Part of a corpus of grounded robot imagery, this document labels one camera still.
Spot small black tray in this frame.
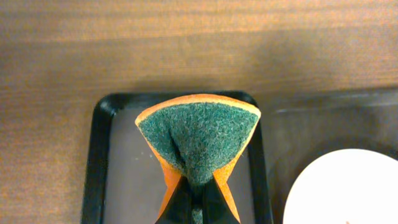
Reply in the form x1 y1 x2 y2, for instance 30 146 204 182
81 92 274 224

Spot green and orange sponge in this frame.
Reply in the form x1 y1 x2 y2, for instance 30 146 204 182
135 94 261 223

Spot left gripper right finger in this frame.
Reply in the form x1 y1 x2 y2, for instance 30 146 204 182
202 179 239 224

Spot white plate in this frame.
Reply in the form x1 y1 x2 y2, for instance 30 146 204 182
283 149 397 224

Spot large brown tray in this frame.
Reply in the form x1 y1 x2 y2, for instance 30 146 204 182
258 88 397 223

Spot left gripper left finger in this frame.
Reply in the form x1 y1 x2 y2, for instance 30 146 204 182
155 177 193 224

